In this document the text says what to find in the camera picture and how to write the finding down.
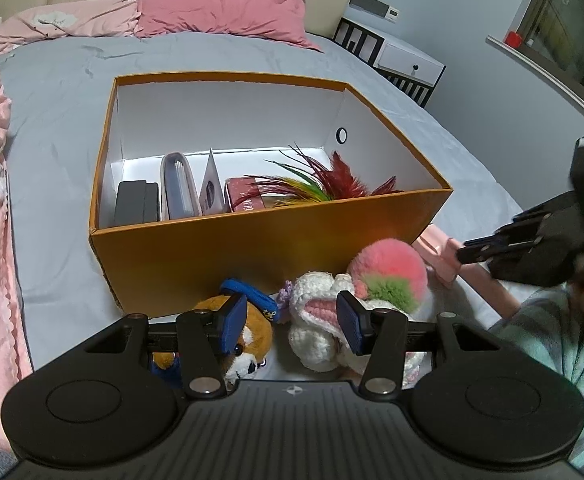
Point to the orange cardboard box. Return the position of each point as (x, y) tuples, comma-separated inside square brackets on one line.
[(272, 240)]

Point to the black box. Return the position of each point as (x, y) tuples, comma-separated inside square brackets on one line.
[(134, 205)]

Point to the white crochet bunny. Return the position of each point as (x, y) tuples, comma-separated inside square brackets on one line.
[(312, 325)]

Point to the person's right forearm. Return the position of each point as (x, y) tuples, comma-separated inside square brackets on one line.
[(547, 340)]

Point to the pink and green pompom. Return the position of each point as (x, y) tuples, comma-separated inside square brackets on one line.
[(392, 265)]

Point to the clear pink case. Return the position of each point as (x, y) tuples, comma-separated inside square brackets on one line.
[(179, 190)]

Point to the dark pink pillow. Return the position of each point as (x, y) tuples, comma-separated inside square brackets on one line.
[(222, 10)]

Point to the white triangular package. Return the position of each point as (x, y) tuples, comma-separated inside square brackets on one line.
[(212, 185)]

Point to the window frame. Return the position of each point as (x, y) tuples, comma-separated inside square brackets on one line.
[(562, 25)]

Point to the small red object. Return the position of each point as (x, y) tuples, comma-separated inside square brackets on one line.
[(512, 38)]

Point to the brown dog plush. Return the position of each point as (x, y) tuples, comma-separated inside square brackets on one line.
[(254, 330)]

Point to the red box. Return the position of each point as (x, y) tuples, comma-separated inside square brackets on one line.
[(244, 195)]

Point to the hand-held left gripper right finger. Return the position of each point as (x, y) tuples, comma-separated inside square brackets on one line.
[(352, 322)]

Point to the colourful feather toy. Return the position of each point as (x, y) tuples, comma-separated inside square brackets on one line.
[(342, 175)]

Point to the white and black nightstand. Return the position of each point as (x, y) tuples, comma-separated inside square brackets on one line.
[(407, 60)]

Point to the wall control panel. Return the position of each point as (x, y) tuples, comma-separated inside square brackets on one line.
[(372, 5)]

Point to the grey bed sheet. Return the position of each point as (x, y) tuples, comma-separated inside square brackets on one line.
[(57, 170)]

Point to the light pink pillow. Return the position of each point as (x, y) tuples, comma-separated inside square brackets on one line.
[(62, 22)]

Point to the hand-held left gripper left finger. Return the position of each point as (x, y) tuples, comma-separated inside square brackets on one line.
[(234, 325)]

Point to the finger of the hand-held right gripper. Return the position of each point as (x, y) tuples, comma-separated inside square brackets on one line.
[(492, 251), (524, 225)]

